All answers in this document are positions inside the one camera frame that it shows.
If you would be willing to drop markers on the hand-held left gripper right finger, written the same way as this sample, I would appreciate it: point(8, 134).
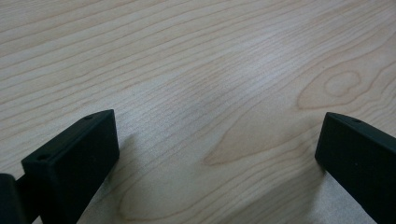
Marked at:
point(358, 155)

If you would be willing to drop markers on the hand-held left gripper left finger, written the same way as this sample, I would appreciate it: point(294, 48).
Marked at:
point(71, 168)

